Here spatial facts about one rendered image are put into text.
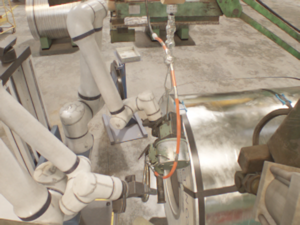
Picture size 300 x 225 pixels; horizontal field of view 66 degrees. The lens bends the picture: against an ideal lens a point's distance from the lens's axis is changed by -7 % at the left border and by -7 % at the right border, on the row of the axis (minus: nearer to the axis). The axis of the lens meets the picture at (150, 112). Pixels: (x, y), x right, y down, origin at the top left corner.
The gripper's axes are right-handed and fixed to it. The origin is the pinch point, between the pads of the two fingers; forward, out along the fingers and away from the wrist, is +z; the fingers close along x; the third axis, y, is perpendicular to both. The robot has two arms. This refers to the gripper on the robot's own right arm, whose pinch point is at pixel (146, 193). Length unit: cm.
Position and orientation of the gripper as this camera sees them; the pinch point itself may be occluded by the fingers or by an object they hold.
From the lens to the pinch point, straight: 110.7
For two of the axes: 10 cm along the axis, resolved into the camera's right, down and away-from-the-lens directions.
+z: 6.7, 3.1, 6.7
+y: -0.7, -8.7, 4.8
